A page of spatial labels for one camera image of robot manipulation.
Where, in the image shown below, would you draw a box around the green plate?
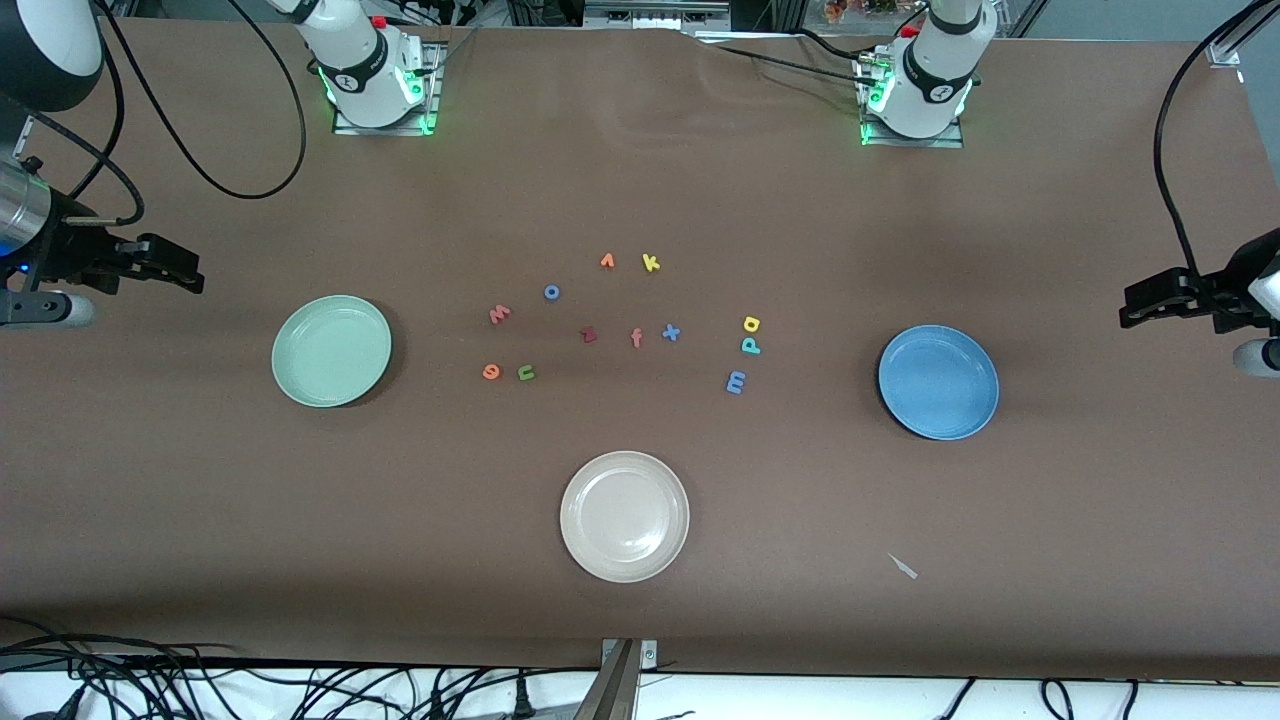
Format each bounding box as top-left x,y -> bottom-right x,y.
271,294 -> 393,409

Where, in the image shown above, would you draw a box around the blue plate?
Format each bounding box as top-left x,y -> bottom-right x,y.
877,324 -> 1001,442

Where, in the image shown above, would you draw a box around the colourful small items pile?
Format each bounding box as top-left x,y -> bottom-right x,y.
823,0 -> 906,23

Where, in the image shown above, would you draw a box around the beige plate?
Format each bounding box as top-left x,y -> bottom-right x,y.
559,450 -> 691,584

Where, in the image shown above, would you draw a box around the grey metal box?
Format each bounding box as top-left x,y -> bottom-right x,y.
583,0 -> 733,31

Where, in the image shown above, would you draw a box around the grey metal strut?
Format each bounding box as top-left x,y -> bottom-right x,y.
573,640 -> 641,720

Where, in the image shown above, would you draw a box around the long black right arm cable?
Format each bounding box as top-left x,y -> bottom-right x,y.
90,0 -> 307,200

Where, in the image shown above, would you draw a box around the aluminium frame post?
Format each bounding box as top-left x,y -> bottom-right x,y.
1207,0 -> 1280,69

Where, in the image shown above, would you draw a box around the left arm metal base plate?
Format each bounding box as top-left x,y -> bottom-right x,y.
858,50 -> 967,150

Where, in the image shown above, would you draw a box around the tangled black cables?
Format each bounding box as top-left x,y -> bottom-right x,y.
0,615 -> 601,720

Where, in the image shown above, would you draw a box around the black hanging cable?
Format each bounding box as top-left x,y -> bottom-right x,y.
930,678 -> 979,720

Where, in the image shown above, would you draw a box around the black cable on table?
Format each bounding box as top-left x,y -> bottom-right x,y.
690,28 -> 881,89

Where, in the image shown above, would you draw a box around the metal table edge bracket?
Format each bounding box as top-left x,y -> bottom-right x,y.
600,638 -> 659,673

